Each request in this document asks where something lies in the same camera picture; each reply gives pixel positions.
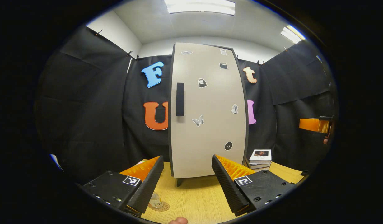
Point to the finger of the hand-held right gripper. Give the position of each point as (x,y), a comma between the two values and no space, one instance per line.
(312,125)

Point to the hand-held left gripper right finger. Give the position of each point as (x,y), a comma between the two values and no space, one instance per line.
(228,189)

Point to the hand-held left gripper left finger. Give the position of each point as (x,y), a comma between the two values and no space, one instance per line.
(146,189)

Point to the clear glass bottle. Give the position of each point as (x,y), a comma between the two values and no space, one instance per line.
(155,200)

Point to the round brown coaster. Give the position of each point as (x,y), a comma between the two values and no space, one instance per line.
(165,207)

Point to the beige cabinet door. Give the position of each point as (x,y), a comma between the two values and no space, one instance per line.
(210,140)

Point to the dark cover book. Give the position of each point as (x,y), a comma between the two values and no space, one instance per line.
(256,166)

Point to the white portrait cover book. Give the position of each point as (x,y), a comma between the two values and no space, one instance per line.
(260,157)

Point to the small ceiling light panel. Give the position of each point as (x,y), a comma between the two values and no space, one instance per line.
(292,33)

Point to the black backdrop cloth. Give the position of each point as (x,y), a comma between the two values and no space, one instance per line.
(85,109)

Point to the large ceiling light panel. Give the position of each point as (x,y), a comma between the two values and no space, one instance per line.
(200,6)

